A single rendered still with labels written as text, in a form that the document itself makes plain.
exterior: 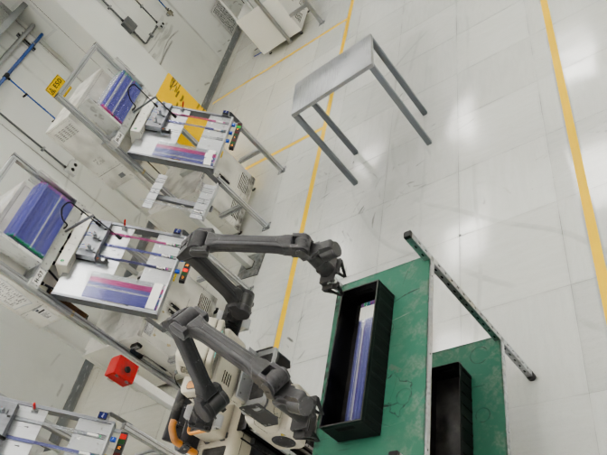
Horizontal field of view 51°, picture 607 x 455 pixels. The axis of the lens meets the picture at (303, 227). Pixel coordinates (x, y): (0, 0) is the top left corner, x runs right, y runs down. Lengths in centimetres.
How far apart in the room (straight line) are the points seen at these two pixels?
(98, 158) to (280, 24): 371
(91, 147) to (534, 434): 394
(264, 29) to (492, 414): 658
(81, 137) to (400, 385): 383
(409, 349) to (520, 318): 121
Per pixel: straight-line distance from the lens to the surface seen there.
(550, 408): 310
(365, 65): 447
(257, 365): 192
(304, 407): 188
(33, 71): 727
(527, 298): 346
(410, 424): 214
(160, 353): 467
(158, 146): 538
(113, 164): 551
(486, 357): 290
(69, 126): 541
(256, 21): 847
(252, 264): 521
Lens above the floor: 255
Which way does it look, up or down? 30 degrees down
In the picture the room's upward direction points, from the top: 45 degrees counter-clockwise
